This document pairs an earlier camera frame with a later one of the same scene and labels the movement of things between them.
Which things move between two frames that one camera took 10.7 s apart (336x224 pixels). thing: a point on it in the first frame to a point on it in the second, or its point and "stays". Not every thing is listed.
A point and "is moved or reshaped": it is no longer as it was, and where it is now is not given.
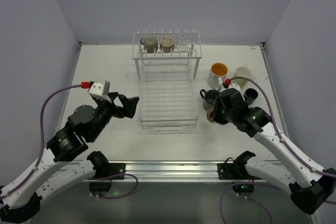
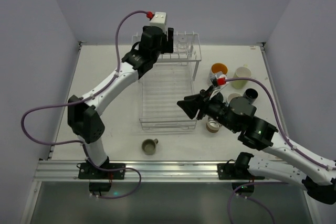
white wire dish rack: x=167 y=62 stays
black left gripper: x=118 y=106 to x=170 y=40
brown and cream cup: x=208 y=116 is moved or reshaped
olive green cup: x=150 y=44 is moved or reshaped
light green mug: x=242 y=72 stays
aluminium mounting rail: x=175 y=171 stays
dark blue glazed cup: x=250 y=95 stays
